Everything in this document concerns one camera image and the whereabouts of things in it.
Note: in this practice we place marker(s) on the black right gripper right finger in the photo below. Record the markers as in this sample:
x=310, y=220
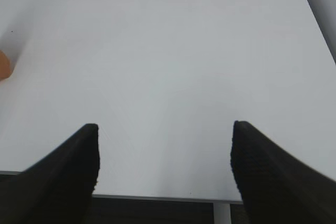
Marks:
x=276, y=187

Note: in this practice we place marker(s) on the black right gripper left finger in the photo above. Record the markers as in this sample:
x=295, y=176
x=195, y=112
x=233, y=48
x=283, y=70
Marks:
x=59, y=187

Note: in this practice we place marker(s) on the orange soda bottle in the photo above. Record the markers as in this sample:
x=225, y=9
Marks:
x=5, y=66

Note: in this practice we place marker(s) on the white table leg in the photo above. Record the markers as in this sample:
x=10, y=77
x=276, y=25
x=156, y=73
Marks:
x=221, y=213

